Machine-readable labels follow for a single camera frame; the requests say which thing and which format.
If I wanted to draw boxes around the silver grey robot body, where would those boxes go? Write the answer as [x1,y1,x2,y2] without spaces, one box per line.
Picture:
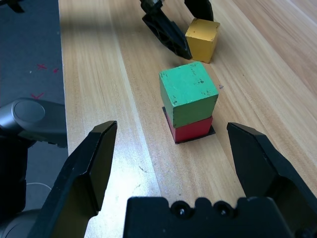
[0,98,69,238]

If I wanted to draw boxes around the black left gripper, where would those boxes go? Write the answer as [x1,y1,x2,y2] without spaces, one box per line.
[139,0,214,60]

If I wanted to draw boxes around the thin white cable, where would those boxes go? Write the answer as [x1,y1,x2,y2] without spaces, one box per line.
[26,182,53,192]

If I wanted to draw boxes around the yellow wooden cube block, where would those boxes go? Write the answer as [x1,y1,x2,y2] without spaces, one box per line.
[185,18,221,64]

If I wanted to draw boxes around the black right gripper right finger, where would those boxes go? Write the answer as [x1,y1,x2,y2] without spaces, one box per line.
[227,122,317,238]

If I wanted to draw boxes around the green wooden cube block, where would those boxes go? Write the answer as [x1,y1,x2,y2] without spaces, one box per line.
[158,61,219,127]

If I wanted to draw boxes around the red wooden cube block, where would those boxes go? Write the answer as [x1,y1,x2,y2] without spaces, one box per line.
[165,109,213,143]

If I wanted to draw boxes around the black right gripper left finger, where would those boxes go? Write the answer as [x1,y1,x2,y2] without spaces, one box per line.
[26,120,117,238]

